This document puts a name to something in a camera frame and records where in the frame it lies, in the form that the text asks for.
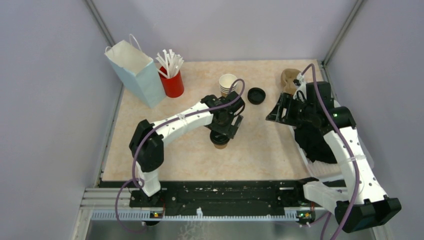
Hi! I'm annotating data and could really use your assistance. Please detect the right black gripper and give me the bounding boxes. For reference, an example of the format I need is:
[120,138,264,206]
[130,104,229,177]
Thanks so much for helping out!
[265,92,316,128]

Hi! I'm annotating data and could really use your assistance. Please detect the black plastic cup lid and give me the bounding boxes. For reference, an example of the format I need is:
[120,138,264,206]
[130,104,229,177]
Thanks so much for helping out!
[209,130,230,146]

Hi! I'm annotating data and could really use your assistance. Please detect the brown paper coffee cup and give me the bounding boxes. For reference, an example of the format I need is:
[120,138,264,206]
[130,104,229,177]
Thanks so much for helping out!
[214,143,228,150]

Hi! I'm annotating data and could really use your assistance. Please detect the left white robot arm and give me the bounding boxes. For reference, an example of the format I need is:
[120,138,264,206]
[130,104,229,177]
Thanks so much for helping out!
[129,92,246,207]

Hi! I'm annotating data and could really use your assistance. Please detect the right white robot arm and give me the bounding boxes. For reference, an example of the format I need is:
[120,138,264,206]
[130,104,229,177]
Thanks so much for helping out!
[266,81,402,233]

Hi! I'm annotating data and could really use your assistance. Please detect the brown cardboard cup carrier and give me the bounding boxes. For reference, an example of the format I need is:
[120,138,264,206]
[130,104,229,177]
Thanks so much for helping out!
[280,68,301,95]

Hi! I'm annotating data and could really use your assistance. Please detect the stack of black lids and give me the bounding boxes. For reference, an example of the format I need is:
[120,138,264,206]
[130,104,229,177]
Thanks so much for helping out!
[247,87,266,105]

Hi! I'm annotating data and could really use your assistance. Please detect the stack of paper cups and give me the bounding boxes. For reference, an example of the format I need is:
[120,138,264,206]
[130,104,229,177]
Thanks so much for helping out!
[218,73,238,97]

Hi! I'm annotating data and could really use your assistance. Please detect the black cloth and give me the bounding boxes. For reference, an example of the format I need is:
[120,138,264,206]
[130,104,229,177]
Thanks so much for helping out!
[294,123,337,164]

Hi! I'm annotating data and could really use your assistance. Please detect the red straw holder cup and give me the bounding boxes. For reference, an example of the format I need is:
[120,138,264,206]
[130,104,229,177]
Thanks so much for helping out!
[159,71,185,98]

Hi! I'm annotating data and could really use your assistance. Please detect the white wrapped straws bundle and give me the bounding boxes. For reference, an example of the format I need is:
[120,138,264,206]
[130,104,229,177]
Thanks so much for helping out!
[155,49,184,79]

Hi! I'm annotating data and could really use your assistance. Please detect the white plastic basket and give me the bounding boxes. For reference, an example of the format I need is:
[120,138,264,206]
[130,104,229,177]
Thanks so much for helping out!
[288,98,375,181]

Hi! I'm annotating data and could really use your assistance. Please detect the light blue paper bag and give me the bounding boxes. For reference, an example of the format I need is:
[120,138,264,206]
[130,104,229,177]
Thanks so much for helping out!
[104,34,166,109]

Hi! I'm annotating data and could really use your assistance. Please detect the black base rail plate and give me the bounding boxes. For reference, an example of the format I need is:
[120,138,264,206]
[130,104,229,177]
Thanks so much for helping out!
[99,179,327,218]

